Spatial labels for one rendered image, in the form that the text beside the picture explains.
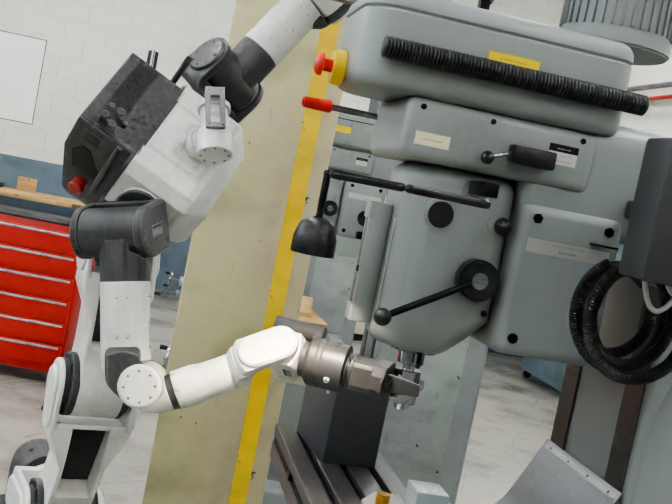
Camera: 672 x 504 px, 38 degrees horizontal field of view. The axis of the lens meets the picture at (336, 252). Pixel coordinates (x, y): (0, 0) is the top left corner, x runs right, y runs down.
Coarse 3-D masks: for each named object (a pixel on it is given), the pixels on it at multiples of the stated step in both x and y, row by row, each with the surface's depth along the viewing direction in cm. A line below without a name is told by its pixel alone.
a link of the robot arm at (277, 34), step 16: (288, 0) 201; (304, 0) 201; (272, 16) 201; (288, 16) 200; (304, 16) 201; (320, 16) 204; (256, 32) 200; (272, 32) 200; (288, 32) 201; (304, 32) 203; (272, 48) 200; (288, 48) 202
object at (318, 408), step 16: (304, 400) 223; (320, 400) 212; (336, 400) 203; (352, 400) 204; (368, 400) 206; (384, 400) 207; (304, 416) 221; (320, 416) 210; (336, 416) 204; (352, 416) 205; (368, 416) 206; (384, 416) 207; (304, 432) 219; (320, 432) 209; (336, 432) 204; (352, 432) 205; (368, 432) 206; (320, 448) 207; (336, 448) 205; (352, 448) 206; (368, 448) 207; (352, 464) 206; (368, 464) 207
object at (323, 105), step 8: (304, 96) 175; (304, 104) 174; (312, 104) 174; (320, 104) 174; (328, 104) 174; (328, 112) 175; (344, 112) 176; (352, 112) 176; (360, 112) 176; (368, 112) 176
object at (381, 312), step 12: (468, 264) 159; (480, 264) 159; (456, 276) 161; (468, 276) 159; (480, 276) 159; (492, 276) 160; (456, 288) 159; (468, 288) 159; (480, 288) 159; (492, 288) 160; (420, 300) 158; (432, 300) 158; (480, 300) 160; (384, 312) 157; (396, 312) 158; (384, 324) 157
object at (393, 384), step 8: (392, 376) 170; (384, 384) 170; (392, 384) 170; (400, 384) 170; (408, 384) 169; (416, 384) 169; (392, 392) 170; (400, 392) 170; (408, 392) 169; (416, 392) 169
